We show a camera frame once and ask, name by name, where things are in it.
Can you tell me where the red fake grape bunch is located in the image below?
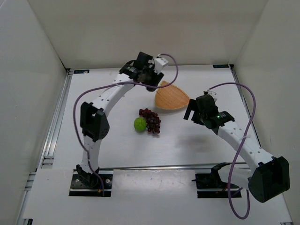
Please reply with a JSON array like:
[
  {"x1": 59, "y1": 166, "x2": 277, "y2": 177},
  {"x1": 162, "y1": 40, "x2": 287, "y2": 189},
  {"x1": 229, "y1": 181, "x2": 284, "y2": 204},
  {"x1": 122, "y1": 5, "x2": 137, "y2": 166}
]
[{"x1": 139, "y1": 108, "x2": 161, "y2": 135}]

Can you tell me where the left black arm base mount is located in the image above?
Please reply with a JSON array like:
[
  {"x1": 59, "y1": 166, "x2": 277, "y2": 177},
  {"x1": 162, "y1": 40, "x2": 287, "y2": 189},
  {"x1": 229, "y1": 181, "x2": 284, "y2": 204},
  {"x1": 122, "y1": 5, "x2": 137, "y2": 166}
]
[{"x1": 69, "y1": 170, "x2": 113, "y2": 197}]

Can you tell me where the aluminium frame rail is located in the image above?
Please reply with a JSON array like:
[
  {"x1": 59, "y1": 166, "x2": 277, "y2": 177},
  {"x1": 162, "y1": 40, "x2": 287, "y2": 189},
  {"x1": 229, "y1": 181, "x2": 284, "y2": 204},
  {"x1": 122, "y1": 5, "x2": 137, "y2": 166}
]
[
  {"x1": 230, "y1": 65, "x2": 268, "y2": 169},
  {"x1": 95, "y1": 161, "x2": 249, "y2": 172},
  {"x1": 36, "y1": 69, "x2": 73, "y2": 171}
]

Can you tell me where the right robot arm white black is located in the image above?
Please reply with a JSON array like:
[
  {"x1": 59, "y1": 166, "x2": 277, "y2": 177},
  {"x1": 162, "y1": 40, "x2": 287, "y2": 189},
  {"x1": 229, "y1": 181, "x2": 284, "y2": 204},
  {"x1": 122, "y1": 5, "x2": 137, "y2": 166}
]
[{"x1": 184, "y1": 94, "x2": 290, "y2": 203}]

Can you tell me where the blue corner label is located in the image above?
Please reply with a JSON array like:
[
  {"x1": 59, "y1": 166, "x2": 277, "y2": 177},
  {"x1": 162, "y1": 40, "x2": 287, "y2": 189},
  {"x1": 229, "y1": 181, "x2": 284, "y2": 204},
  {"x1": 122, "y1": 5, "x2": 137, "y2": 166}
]
[
  {"x1": 213, "y1": 64, "x2": 229, "y2": 68},
  {"x1": 73, "y1": 69, "x2": 90, "y2": 74}
]

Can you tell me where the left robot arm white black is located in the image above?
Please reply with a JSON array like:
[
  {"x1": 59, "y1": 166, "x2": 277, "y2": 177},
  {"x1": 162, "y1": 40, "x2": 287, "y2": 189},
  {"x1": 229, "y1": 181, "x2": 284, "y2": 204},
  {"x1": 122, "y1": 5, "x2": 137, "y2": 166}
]
[{"x1": 76, "y1": 52, "x2": 168, "y2": 190}]

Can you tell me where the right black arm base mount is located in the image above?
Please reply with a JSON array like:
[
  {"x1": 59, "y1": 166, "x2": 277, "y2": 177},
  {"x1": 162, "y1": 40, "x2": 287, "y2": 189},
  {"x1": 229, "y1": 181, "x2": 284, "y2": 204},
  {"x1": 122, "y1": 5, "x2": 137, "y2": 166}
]
[{"x1": 192, "y1": 163, "x2": 230, "y2": 199}]

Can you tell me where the woven triangular fruit basket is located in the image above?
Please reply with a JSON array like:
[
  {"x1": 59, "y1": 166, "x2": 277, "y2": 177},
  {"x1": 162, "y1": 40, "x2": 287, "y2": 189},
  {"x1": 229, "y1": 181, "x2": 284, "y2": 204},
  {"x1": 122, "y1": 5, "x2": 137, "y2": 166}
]
[{"x1": 154, "y1": 84, "x2": 190, "y2": 110}]

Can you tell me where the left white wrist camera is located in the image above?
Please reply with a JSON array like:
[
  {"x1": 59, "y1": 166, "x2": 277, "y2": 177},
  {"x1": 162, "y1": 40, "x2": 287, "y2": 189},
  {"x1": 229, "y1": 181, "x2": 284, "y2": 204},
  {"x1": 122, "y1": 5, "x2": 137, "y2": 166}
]
[{"x1": 153, "y1": 57, "x2": 169, "y2": 73}]

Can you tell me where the front aluminium frame rail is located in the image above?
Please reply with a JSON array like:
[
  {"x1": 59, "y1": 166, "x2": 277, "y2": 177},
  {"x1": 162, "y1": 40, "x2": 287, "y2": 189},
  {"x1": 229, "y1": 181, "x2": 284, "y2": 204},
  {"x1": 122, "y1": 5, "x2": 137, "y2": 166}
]
[{"x1": 95, "y1": 161, "x2": 249, "y2": 172}]

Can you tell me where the right blue corner label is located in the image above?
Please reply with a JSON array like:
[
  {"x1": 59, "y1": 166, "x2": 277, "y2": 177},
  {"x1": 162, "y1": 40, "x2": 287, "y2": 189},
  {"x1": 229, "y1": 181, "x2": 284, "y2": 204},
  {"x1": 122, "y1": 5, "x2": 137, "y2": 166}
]
[{"x1": 213, "y1": 64, "x2": 229, "y2": 68}]

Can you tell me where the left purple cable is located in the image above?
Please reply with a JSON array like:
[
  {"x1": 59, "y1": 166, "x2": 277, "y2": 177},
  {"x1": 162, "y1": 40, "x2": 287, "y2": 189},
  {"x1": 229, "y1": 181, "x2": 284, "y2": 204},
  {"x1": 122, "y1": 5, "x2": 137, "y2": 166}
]
[{"x1": 73, "y1": 53, "x2": 180, "y2": 195}]

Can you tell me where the left aluminium frame rail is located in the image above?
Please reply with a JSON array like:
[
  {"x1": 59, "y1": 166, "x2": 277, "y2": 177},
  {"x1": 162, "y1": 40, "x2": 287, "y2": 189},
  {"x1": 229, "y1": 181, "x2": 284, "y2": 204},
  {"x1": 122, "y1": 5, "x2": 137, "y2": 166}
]
[{"x1": 36, "y1": 69, "x2": 73, "y2": 171}]

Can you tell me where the white front cover board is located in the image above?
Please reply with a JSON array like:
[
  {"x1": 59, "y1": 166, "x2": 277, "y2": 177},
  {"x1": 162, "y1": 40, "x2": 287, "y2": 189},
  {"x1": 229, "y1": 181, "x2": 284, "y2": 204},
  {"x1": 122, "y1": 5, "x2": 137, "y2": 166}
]
[{"x1": 23, "y1": 169, "x2": 292, "y2": 225}]

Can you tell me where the left blue corner label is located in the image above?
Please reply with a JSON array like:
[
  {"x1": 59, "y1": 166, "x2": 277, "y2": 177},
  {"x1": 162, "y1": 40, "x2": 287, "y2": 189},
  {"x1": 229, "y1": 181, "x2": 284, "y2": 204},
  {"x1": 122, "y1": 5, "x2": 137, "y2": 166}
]
[{"x1": 73, "y1": 69, "x2": 90, "y2": 74}]

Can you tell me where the green fake fruit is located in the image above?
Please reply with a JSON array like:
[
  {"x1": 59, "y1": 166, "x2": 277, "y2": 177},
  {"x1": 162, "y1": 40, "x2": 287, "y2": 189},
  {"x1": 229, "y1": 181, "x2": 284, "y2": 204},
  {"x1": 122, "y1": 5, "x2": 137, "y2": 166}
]
[{"x1": 134, "y1": 117, "x2": 147, "y2": 132}]

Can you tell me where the right aluminium frame rail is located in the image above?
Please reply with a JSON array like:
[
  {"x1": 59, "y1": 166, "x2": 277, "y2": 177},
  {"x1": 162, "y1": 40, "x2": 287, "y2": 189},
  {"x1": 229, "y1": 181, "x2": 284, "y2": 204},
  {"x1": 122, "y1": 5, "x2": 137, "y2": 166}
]
[{"x1": 230, "y1": 65, "x2": 268, "y2": 169}]

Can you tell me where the dark brown fake fruit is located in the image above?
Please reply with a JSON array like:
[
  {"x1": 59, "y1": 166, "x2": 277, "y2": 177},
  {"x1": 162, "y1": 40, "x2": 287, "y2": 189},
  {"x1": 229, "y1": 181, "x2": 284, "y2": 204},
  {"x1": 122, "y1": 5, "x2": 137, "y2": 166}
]
[{"x1": 137, "y1": 74, "x2": 151, "y2": 83}]

